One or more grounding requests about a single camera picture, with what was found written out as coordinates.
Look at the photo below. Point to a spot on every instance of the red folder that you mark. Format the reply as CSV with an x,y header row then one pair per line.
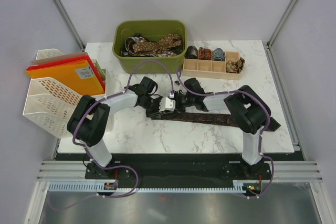
x,y
66,59

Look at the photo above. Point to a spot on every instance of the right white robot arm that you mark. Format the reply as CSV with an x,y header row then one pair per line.
x,y
247,109

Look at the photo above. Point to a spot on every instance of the gold floral tie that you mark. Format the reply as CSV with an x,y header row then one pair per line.
x,y
235,66

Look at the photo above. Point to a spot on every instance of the aluminium rail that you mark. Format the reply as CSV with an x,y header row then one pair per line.
x,y
63,171

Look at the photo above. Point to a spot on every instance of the dark paisley tie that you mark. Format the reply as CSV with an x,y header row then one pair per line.
x,y
205,118

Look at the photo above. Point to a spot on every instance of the blue grey rolled tie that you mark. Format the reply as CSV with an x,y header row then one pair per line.
x,y
218,55

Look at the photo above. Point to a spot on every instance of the red rolled tie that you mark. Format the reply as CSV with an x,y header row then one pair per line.
x,y
204,54

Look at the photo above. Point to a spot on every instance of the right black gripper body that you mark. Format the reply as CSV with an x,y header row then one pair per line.
x,y
182,101

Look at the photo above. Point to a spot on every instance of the pile of ties in bin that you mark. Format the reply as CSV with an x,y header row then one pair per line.
x,y
169,53

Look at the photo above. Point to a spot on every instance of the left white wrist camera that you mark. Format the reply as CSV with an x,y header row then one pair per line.
x,y
167,104

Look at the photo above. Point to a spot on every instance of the brown patterned tie in bin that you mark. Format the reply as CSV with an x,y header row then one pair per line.
x,y
138,44

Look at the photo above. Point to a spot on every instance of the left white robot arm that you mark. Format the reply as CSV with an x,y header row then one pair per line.
x,y
88,121

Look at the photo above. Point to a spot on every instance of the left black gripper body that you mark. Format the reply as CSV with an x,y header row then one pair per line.
x,y
154,105

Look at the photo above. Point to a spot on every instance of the orange folder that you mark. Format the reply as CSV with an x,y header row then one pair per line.
x,y
80,75

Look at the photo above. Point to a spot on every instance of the green plastic bin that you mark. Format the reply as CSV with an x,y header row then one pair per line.
x,y
152,30

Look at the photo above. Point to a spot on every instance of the wooden divided tray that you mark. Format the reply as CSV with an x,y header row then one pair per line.
x,y
212,69

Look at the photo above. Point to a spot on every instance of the white slotted cable duct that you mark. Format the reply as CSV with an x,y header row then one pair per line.
x,y
104,187

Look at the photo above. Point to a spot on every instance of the black rolled tie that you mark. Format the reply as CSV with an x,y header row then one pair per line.
x,y
191,53

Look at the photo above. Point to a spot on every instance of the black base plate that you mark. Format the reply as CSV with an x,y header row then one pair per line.
x,y
176,170

